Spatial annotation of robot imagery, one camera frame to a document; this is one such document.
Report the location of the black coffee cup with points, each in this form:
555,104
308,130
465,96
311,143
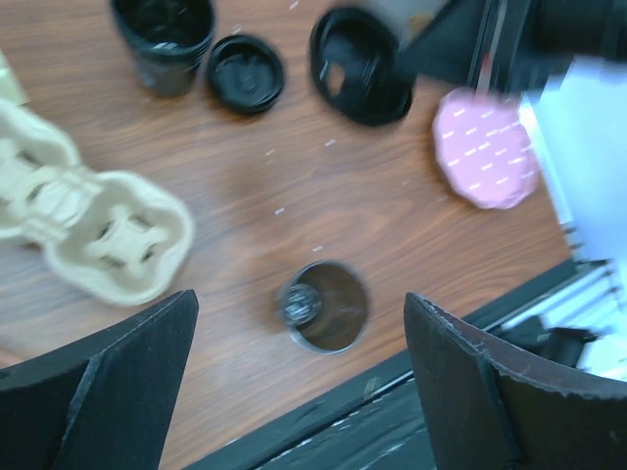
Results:
325,306

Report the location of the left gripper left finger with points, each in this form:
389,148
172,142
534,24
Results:
104,401

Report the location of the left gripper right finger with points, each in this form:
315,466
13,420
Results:
488,404

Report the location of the stack of black cups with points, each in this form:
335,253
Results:
166,40

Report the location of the cardboard cup carrier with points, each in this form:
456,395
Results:
113,234

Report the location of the black coffee lid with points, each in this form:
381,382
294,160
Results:
351,50

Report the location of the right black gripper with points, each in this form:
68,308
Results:
512,46

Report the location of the pink dotted plate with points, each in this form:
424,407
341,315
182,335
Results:
484,150

